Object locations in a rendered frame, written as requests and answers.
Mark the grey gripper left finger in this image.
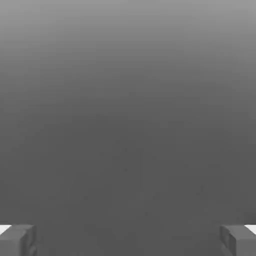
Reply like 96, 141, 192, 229
0, 223, 38, 256

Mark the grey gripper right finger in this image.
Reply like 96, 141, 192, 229
219, 223, 256, 256

